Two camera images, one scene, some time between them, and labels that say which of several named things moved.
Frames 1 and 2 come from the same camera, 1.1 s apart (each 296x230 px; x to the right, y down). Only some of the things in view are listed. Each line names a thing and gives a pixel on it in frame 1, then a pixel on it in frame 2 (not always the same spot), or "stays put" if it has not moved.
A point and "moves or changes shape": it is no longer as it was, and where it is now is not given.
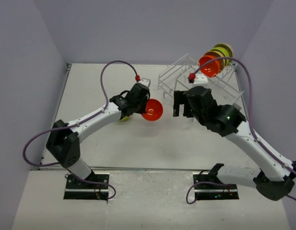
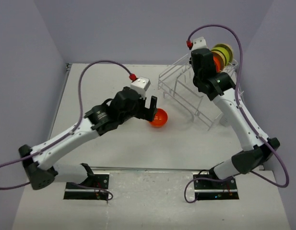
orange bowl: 154,110 moves or changes shape
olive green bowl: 223,51 stays put
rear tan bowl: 228,47 stays put
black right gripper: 180,97 to 190,61
